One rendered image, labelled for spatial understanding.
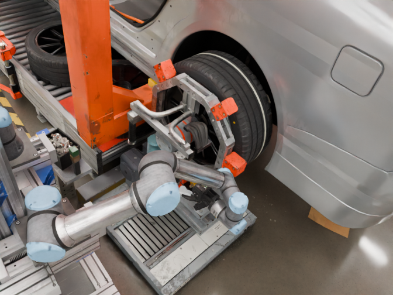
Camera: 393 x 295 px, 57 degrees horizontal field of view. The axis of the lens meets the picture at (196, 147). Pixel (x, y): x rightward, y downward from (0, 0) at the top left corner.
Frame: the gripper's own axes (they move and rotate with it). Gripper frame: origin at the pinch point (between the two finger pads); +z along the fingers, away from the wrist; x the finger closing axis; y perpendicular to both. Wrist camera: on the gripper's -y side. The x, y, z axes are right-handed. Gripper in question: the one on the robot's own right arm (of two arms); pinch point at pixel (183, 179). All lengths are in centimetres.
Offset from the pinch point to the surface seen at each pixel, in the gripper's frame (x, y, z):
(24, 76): 1, -45, 170
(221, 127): -22.3, 19.4, 1.4
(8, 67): 4, -46, 188
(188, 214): -24, -68, 12
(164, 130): -2.7, 15.1, 18.9
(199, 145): -8.6, 16.0, 1.8
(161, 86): -21, 18, 42
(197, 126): -12.1, 21.5, 7.6
